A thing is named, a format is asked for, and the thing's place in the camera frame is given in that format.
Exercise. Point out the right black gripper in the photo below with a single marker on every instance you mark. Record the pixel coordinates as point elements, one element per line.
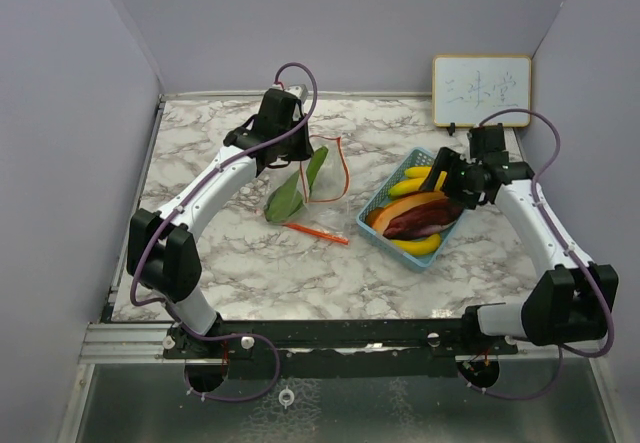
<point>444,162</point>

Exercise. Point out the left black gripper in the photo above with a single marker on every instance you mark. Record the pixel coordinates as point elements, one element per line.
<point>305,152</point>

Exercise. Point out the green leaf vegetable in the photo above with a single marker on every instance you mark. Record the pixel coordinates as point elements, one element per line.
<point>291,196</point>

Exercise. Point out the clear orange zip bag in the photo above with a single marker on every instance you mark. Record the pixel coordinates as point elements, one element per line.
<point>325,213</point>

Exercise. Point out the red orange papaya slice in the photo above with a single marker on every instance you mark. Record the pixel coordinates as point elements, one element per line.
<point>413,211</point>

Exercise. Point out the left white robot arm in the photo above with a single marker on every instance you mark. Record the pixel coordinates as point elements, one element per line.
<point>162,250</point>

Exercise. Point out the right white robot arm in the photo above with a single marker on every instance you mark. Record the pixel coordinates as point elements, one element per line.
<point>573,297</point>

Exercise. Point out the blue plastic basket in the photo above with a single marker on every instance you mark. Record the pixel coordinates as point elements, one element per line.
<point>380,199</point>

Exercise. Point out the yellow banana bunch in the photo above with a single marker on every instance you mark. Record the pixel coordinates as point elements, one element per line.
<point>414,177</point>

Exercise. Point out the small whiteboard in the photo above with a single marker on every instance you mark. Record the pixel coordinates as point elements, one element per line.
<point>468,88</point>

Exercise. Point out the purple eggplant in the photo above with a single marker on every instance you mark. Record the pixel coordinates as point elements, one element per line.
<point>422,232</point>

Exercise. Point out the single yellow banana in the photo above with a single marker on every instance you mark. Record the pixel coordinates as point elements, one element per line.
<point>419,247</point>

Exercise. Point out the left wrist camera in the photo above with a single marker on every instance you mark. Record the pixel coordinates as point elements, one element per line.
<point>300,91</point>

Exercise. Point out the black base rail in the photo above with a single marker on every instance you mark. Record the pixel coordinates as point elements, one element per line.
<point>261,349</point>

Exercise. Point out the aluminium extrusion rail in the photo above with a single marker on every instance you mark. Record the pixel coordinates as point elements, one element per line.
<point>148,343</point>

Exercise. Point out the white ring pull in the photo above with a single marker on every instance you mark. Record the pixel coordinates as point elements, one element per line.
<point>286,397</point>

